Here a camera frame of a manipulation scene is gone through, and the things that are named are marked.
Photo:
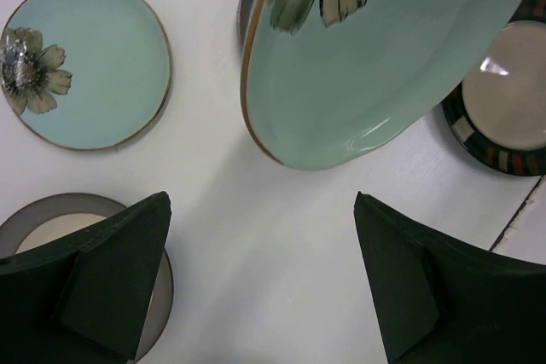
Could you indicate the large teal flower plate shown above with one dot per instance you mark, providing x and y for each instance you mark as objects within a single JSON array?
[{"x": 324, "y": 82}]

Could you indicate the white front cover board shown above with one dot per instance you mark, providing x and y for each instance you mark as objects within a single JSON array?
[{"x": 524, "y": 237}]

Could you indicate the black patterned rim plate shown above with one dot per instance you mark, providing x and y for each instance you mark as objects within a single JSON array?
[{"x": 497, "y": 112}]

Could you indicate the small teal flower plate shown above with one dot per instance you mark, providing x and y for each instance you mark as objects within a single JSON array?
[{"x": 85, "y": 75}]

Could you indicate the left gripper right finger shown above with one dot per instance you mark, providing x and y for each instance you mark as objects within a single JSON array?
[{"x": 440, "y": 300}]

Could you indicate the left grey rim cream plate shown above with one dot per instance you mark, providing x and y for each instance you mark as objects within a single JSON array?
[{"x": 58, "y": 215}]

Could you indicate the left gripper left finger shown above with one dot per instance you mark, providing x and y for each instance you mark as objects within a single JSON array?
[{"x": 84, "y": 297}]

